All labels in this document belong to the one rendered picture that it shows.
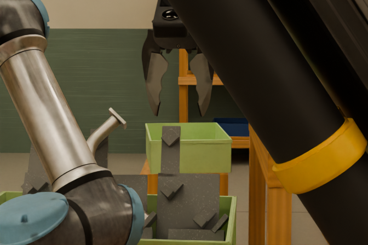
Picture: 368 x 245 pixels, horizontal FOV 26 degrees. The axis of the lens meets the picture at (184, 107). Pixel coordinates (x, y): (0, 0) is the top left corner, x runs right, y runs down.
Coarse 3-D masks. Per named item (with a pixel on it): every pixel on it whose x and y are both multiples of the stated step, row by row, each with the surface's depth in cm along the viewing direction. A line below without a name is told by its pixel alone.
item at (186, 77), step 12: (180, 60) 728; (180, 72) 729; (180, 84) 726; (192, 84) 726; (216, 84) 725; (180, 96) 732; (180, 108) 733; (180, 120) 735; (216, 120) 781; (228, 120) 780; (240, 120) 779; (228, 132) 741; (240, 132) 740; (240, 144) 731
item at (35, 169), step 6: (30, 150) 200; (30, 156) 200; (36, 156) 200; (30, 162) 199; (36, 162) 199; (30, 168) 199; (36, 168) 199; (42, 168) 198; (30, 174) 198; (36, 174) 198; (42, 174) 198; (24, 180) 198; (30, 180) 198; (48, 180) 197; (48, 186) 197; (24, 192) 197
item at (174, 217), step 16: (176, 128) 196; (176, 144) 195; (176, 160) 194; (160, 176) 193; (176, 176) 193; (192, 176) 193; (208, 176) 192; (160, 192) 192; (192, 192) 192; (208, 192) 192; (160, 208) 192; (176, 208) 191; (192, 208) 191; (160, 224) 191; (176, 224) 190; (192, 224) 190; (208, 224) 190; (208, 240) 184; (224, 240) 184
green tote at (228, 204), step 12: (12, 192) 209; (0, 204) 204; (156, 204) 205; (228, 204) 203; (228, 216) 204; (228, 228) 174; (144, 240) 165; (156, 240) 165; (168, 240) 165; (180, 240) 165; (192, 240) 165; (228, 240) 165
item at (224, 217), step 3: (222, 216) 184; (225, 216) 184; (222, 219) 184; (225, 219) 184; (228, 219) 188; (219, 222) 184; (222, 222) 184; (225, 222) 186; (216, 225) 184; (219, 225) 184; (222, 225) 186; (213, 228) 184; (216, 228) 184; (219, 228) 184; (213, 231) 183
